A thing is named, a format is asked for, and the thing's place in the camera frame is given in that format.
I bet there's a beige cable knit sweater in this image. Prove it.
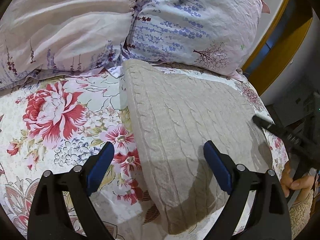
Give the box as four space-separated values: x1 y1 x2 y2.
124 60 272 235

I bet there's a person's right hand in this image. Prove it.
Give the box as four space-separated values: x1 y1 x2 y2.
280 161 315 203

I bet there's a beige fleece right sleeve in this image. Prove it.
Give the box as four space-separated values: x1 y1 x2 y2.
290 190 313 239

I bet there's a floral quilted bedspread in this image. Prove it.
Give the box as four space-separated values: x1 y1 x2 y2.
0 64 290 240

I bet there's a pink floral pillow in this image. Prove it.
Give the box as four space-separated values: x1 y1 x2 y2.
1 0 270 89

